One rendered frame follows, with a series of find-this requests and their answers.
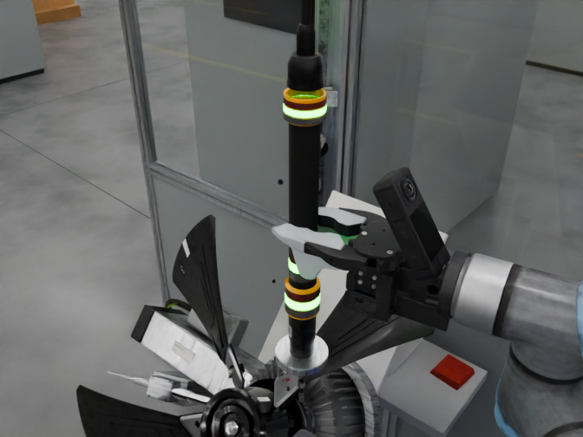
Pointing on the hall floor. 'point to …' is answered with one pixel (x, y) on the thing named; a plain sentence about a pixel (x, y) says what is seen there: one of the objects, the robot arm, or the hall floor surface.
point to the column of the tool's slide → (331, 85)
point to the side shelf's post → (391, 425)
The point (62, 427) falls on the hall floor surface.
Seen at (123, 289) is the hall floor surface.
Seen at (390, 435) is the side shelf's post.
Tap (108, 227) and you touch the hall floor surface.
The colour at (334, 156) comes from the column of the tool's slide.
